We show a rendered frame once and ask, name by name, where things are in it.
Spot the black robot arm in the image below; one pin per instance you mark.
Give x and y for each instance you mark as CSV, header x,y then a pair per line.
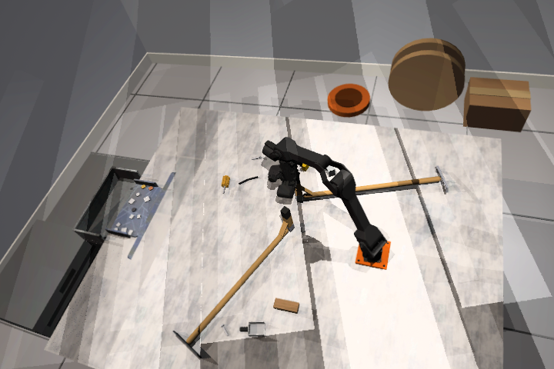
x,y
342,185

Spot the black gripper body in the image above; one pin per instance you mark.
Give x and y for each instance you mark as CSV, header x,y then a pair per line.
x,y
287,190

